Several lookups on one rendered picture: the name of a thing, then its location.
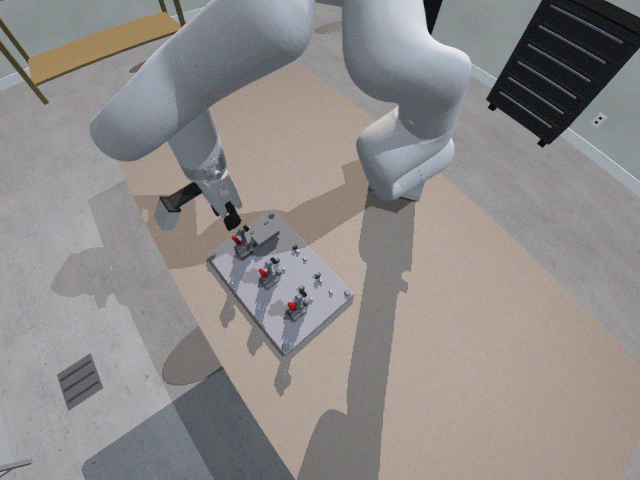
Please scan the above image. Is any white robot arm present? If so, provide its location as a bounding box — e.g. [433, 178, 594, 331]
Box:
[90, 0, 472, 201]

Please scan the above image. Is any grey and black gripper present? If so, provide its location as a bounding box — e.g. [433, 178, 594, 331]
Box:
[185, 160, 242, 231]

